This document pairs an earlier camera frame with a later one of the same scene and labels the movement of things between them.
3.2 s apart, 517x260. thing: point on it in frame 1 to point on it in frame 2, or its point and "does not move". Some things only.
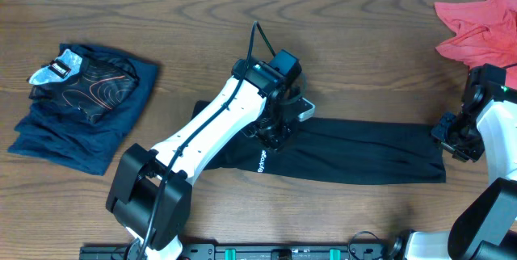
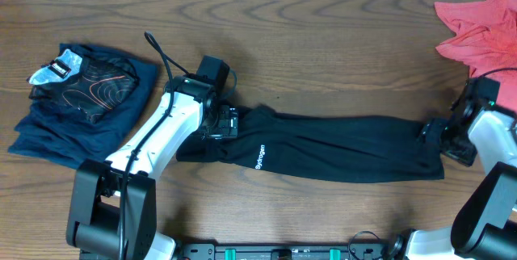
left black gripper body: x=273 y=136 to x=228 y=123
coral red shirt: x=485 y=31 does not move
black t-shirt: x=334 y=149 does not move
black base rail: x=251 y=252 does not move
